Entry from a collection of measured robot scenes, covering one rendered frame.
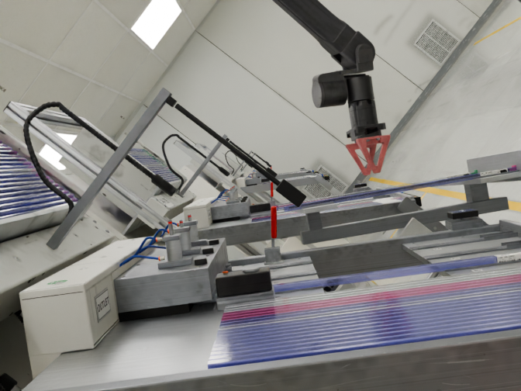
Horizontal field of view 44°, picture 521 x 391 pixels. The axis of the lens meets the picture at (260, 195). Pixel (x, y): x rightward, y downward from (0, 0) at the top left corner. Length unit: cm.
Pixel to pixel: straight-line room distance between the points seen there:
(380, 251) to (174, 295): 50
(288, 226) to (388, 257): 79
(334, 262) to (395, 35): 779
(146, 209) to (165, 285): 112
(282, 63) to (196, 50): 116
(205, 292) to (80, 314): 19
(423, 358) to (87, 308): 40
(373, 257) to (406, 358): 68
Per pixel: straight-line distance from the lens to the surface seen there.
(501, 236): 123
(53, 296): 82
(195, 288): 91
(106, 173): 100
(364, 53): 136
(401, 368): 61
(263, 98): 870
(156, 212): 201
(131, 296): 93
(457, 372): 62
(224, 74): 875
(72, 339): 82
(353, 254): 127
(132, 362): 73
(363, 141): 132
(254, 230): 203
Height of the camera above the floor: 116
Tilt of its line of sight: 1 degrees down
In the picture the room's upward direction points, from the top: 53 degrees counter-clockwise
